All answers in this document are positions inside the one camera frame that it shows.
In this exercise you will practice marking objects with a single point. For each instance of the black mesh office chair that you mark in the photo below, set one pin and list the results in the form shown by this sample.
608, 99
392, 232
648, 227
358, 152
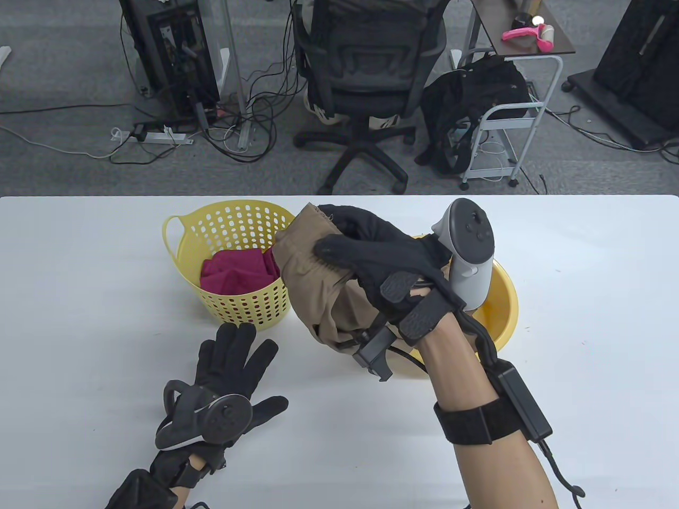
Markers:
366, 63

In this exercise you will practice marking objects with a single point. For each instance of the grey desk leg post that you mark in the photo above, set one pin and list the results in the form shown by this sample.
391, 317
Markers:
233, 63

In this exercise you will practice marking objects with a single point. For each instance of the yellow perforated plastic basket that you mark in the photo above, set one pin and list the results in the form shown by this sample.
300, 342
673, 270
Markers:
238, 313

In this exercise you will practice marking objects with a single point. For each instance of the black computer tower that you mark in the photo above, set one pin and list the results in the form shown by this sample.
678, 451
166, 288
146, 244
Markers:
175, 58

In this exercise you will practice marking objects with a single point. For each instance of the pink plastic tool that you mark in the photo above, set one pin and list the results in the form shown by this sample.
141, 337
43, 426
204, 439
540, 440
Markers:
522, 33

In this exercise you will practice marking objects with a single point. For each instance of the white cart with brown top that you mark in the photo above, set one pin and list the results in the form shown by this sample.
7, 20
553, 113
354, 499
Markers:
493, 21

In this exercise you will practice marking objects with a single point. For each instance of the brown shorts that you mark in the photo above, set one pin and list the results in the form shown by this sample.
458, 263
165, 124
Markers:
318, 297

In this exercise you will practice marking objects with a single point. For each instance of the black round device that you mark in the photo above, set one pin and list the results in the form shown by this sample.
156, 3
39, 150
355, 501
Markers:
522, 20

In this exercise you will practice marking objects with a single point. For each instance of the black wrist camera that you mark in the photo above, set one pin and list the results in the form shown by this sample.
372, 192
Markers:
374, 352

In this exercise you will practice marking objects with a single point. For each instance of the person's right hand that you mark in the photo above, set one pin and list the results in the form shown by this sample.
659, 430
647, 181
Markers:
392, 260

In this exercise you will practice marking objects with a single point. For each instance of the black battery pack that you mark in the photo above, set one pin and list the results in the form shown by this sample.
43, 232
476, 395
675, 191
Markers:
522, 403

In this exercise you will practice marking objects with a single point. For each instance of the white power strip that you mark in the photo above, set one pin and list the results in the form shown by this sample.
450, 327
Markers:
159, 137

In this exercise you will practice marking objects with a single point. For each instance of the black forearm brace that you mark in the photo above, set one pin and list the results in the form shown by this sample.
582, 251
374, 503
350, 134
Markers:
138, 490

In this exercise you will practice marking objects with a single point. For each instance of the black bag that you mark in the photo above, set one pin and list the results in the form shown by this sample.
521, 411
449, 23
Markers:
467, 101

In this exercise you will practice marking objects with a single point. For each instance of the grey VR controller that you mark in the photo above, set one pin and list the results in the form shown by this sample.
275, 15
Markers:
469, 265
223, 419

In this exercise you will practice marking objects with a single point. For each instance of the person's left hand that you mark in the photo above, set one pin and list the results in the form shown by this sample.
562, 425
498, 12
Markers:
233, 366

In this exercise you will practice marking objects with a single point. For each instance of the person's left forearm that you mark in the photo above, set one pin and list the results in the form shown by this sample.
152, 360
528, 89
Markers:
197, 464

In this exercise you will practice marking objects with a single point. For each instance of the yellow plastic basin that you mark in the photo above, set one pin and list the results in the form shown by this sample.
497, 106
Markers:
501, 307

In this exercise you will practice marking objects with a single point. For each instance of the black wheeled cabinet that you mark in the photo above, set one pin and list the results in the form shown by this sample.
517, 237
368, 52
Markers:
636, 63

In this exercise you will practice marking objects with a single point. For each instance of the magenta shorts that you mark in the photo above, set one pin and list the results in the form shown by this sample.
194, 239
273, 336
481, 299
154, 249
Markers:
238, 275

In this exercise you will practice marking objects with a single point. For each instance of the white flat object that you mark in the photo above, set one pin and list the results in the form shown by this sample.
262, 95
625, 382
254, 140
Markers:
4, 55

